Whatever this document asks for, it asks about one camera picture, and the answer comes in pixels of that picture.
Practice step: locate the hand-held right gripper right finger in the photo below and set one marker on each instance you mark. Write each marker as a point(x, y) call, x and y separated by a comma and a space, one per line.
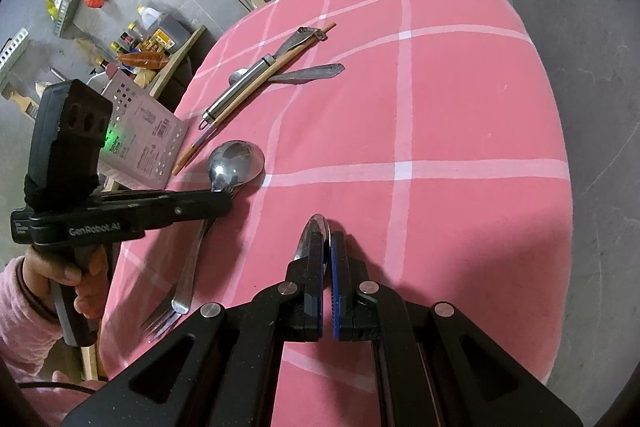
point(336, 287)

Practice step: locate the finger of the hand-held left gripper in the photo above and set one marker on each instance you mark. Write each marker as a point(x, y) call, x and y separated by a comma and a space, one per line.
point(200, 207)

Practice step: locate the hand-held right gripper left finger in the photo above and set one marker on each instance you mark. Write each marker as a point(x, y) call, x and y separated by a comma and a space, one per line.
point(312, 267)

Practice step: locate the large steel spoon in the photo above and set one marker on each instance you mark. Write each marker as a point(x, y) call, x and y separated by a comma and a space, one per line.
point(235, 167)

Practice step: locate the wooden chopstick with purple band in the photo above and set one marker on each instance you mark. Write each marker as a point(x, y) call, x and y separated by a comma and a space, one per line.
point(260, 79)
point(197, 147)

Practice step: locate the white perforated utensil holder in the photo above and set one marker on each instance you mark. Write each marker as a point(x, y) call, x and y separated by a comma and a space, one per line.
point(142, 132)

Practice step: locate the steel peeler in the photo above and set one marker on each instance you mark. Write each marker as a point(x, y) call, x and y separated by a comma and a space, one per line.
point(240, 92)

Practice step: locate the steel fork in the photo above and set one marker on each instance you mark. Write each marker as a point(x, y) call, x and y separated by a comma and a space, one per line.
point(160, 324)

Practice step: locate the small steel spoon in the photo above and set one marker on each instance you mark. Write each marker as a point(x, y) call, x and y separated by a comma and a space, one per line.
point(237, 77)

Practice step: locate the person's left forearm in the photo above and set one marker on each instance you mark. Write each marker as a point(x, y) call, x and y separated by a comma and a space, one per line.
point(25, 347)

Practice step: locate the person's left hand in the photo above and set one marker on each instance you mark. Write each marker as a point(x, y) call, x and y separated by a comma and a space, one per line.
point(42, 269)

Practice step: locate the orange snack packet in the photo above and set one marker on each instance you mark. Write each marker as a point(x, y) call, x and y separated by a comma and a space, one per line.
point(145, 59)

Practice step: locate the pink checked tablecloth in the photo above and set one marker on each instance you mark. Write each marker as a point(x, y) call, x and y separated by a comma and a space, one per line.
point(425, 217)

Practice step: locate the large cooking oil jug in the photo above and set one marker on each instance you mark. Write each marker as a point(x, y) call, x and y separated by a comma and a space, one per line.
point(165, 27)

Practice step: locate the white wall basket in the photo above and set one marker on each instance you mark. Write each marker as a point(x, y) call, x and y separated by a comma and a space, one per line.
point(12, 49)

